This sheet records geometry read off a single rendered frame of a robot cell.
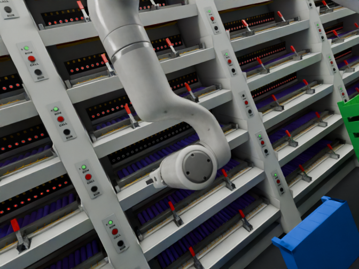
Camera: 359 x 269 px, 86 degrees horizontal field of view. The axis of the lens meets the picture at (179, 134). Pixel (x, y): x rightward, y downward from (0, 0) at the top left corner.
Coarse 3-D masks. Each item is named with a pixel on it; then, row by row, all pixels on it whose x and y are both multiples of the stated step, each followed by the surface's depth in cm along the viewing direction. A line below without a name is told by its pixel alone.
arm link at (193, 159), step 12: (168, 156) 46; (180, 156) 35; (192, 156) 36; (204, 156) 36; (168, 168) 40; (180, 168) 34; (192, 168) 35; (204, 168) 36; (216, 168) 37; (168, 180) 42; (180, 180) 34; (192, 180) 34; (204, 180) 35
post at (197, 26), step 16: (176, 0) 92; (208, 0) 85; (192, 32) 92; (208, 32) 83; (224, 32) 86; (224, 48) 85; (208, 64) 91; (224, 64) 85; (240, 80) 87; (224, 112) 95; (240, 112) 86; (256, 112) 89; (256, 128) 88; (256, 144) 87; (272, 160) 90; (272, 192) 89; (288, 192) 92; (288, 208) 91; (288, 224) 90
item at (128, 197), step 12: (228, 120) 95; (240, 120) 87; (240, 132) 86; (156, 144) 87; (240, 144) 86; (132, 156) 83; (144, 180) 71; (120, 192) 68; (132, 192) 66; (144, 192) 68; (156, 192) 70; (120, 204) 64; (132, 204) 67
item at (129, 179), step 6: (222, 126) 91; (228, 126) 90; (192, 144) 82; (156, 162) 76; (144, 168) 74; (150, 168) 75; (132, 174) 72; (138, 174) 73; (144, 174) 74; (120, 180) 71; (126, 180) 71; (132, 180) 72; (120, 186) 70
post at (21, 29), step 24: (24, 0) 72; (0, 24) 56; (24, 24) 58; (24, 72) 57; (48, 72) 60; (48, 96) 59; (48, 120) 58; (72, 120) 61; (72, 144) 60; (72, 168) 60; (96, 168) 62; (96, 216) 61; (120, 216) 64; (120, 264) 62; (144, 264) 65
